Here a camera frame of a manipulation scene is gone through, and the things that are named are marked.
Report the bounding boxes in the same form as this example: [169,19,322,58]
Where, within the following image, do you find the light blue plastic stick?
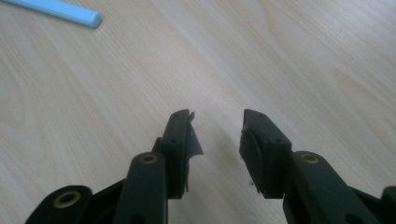
[2,0,103,29]

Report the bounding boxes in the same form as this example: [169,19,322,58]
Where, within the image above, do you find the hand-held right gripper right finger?
[238,108,294,200]

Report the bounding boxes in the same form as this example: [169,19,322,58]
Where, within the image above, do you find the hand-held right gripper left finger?
[152,108,205,201]

